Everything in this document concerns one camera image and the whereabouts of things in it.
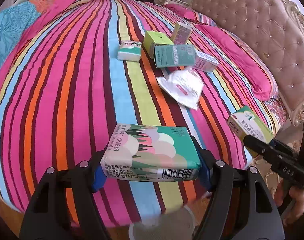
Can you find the lime green box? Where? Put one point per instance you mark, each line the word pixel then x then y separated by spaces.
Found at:
pixel 153 39

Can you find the white mesh waste basket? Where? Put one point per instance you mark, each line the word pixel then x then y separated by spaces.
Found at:
pixel 178 225

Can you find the pink pillow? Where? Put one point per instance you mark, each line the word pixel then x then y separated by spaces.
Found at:
pixel 191 15
pixel 263 83

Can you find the striped colourful bedspread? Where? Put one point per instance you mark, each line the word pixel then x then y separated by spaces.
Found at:
pixel 63 90

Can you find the white nightstand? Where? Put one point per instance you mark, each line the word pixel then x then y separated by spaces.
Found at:
pixel 165 2

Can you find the white plastic wrapper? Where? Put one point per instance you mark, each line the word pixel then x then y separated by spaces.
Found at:
pixel 184 86

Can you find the right hand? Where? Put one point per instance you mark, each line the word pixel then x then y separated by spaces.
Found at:
pixel 297 195

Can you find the teal carton box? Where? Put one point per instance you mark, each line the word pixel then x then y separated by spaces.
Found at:
pixel 174 55

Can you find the white purple small box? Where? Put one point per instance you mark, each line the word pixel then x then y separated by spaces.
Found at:
pixel 205 62

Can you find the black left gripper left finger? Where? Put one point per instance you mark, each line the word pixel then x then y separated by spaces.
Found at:
pixel 63 206

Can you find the green white medicine box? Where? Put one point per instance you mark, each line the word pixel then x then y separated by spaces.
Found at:
pixel 245 122

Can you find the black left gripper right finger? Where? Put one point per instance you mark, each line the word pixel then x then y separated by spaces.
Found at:
pixel 240 207

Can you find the green tissue pack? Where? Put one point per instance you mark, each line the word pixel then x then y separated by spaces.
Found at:
pixel 150 153

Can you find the small tissue pack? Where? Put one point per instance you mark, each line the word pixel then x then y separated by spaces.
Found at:
pixel 129 51

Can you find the blue patterned blanket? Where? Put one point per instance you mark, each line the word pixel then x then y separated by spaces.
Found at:
pixel 14 21

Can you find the tufted beige headboard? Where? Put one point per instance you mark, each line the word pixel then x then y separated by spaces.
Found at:
pixel 274 30

